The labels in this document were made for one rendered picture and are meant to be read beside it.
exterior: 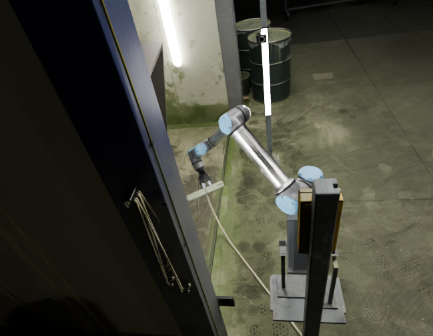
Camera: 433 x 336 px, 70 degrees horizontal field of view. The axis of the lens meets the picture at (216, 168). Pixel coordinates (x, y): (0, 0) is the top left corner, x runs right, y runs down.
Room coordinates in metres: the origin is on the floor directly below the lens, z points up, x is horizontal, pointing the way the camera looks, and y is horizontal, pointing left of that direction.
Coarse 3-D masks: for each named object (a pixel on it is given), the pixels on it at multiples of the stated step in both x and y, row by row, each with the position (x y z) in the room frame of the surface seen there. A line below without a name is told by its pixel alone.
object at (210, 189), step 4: (216, 184) 1.79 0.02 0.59; (220, 184) 1.77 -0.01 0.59; (208, 188) 1.76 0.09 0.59; (212, 188) 1.76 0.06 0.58; (216, 188) 1.76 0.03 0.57; (196, 192) 1.74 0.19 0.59; (200, 192) 1.74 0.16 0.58; (204, 192) 1.74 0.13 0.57; (208, 192) 1.74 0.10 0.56; (188, 196) 1.72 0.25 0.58; (192, 196) 1.72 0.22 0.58; (196, 196) 1.72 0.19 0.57; (200, 196) 1.73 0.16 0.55; (188, 200) 1.70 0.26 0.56
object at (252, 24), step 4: (248, 20) 5.06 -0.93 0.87; (252, 20) 5.03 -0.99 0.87; (256, 20) 4.99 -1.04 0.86; (260, 20) 4.95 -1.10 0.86; (236, 24) 4.97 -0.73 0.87; (240, 24) 4.96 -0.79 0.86; (244, 24) 4.92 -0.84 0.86; (248, 24) 4.87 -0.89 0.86; (252, 24) 4.83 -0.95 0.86; (256, 24) 4.79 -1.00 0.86; (260, 24) 4.76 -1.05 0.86; (236, 28) 4.78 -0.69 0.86; (240, 28) 4.76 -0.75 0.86; (244, 28) 4.72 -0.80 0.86; (248, 28) 4.68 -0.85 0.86; (252, 28) 4.64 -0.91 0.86; (256, 28) 4.61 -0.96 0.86
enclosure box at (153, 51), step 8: (144, 48) 1.94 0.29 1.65; (152, 48) 1.94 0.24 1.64; (160, 48) 1.96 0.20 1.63; (144, 56) 1.81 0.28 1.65; (152, 56) 1.81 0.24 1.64; (160, 56) 2.06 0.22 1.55; (152, 64) 1.69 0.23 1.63; (160, 64) 2.06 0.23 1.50; (152, 72) 2.07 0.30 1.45; (160, 72) 2.06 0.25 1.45; (152, 80) 2.07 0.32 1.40; (160, 80) 2.06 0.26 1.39; (160, 88) 2.07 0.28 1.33; (160, 96) 2.07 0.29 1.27; (160, 104) 2.07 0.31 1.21
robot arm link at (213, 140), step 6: (240, 108) 1.67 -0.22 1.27; (246, 108) 1.69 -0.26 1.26; (246, 114) 1.65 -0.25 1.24; (246, 120) 1.65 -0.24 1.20; (216, 132) 1.92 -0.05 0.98; (222, 132) 1.86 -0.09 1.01; (210, 138) 1.99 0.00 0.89; (216, 138) 1.92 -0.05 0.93; (222, 138) 1.90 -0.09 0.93; (210, 144) 1.99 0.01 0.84; (216, 144) 1.97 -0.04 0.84
